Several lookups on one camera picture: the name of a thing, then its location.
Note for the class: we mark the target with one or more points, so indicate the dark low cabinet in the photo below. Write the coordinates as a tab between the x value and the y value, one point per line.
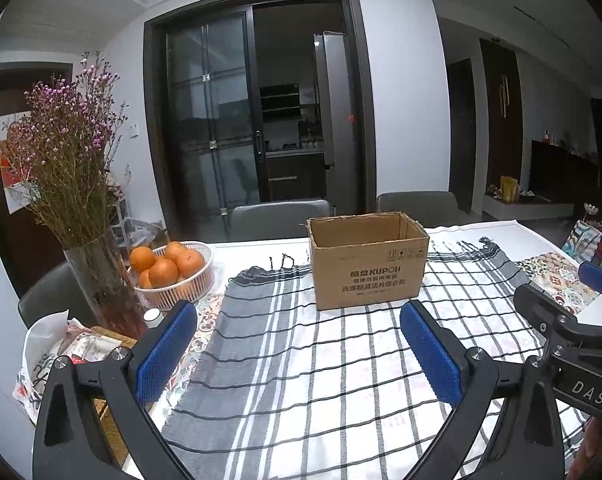
563	172

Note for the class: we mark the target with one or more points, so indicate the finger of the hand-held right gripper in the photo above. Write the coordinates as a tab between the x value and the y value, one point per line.
601	282
533	305

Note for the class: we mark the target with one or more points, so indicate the brown cardboard box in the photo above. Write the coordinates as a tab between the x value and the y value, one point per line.
371	265

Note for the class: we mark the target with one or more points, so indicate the dark wooden cupboard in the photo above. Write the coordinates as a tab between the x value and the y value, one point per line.
501	125

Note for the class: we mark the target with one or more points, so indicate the lotus flower ornament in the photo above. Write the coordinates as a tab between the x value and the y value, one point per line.
591	208

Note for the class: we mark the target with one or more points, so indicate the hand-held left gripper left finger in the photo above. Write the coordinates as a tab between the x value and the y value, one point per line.
166	355

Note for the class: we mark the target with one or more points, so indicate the grey chair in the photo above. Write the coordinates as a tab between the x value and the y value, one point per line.
46	292
416	207
281	220

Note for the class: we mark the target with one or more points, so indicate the dark sliding glass door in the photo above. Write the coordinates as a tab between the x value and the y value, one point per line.
231	110

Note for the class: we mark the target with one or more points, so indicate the white printed plastic bag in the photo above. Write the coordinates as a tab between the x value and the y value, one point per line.
51	355

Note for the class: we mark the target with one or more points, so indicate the wall poster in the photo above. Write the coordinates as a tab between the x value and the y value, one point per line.
11	160

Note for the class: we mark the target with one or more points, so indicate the small white capped bottle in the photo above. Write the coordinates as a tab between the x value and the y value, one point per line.
152	316

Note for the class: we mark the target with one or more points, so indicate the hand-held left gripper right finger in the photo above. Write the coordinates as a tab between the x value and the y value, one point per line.
431	355

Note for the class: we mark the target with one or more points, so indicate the yellow bag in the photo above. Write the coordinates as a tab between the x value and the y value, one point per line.
508	187

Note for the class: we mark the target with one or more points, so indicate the orange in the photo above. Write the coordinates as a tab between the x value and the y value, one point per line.
190	263
175	250
163	272
143	258
144	280

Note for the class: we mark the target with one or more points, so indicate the grey plaid tablecloth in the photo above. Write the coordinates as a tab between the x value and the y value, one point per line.
301	360

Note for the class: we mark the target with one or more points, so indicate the colourful patterned box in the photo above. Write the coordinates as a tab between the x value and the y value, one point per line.
598	245

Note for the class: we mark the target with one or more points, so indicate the white wall switch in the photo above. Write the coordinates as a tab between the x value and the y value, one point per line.
134	130

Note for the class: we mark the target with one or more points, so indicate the glass vase with dried flowers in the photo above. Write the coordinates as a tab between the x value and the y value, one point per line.
81	185

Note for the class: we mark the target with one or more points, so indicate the white plastic basket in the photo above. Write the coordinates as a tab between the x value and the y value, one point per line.
181	290

